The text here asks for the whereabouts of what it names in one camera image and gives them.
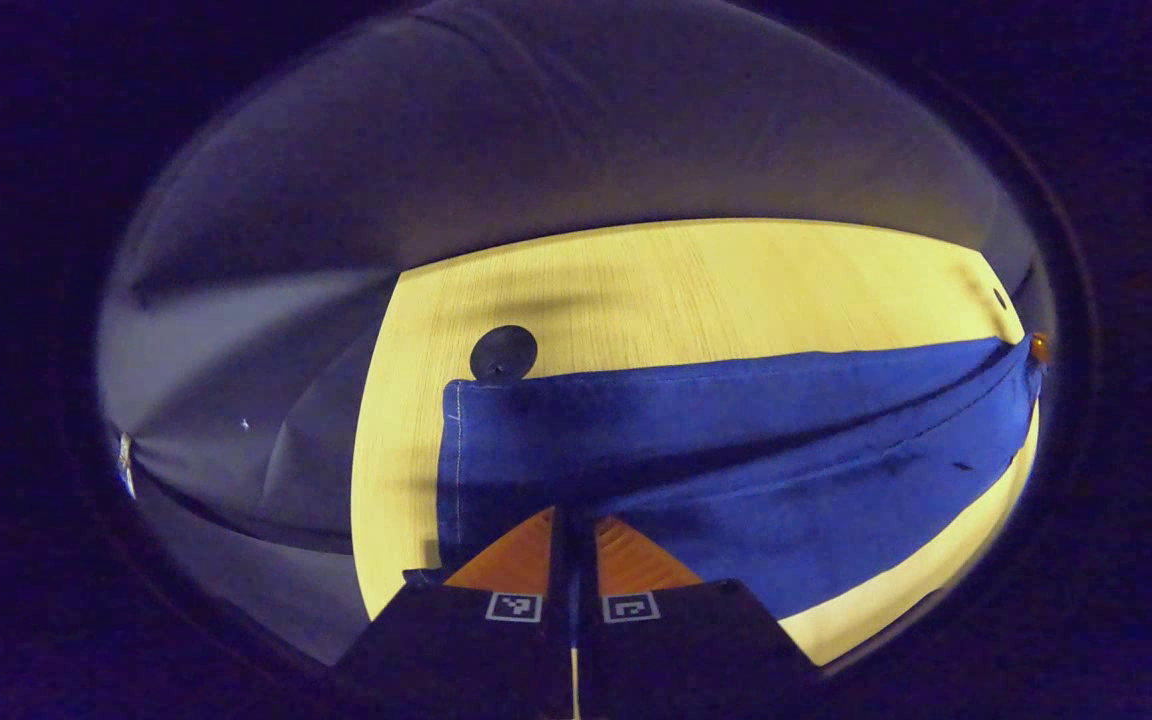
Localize blue denim jeans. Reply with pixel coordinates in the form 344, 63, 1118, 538
404, 335, 1047, 623

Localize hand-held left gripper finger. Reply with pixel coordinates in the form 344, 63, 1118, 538
576, 508, 825, 720
331, 505, 577, 720

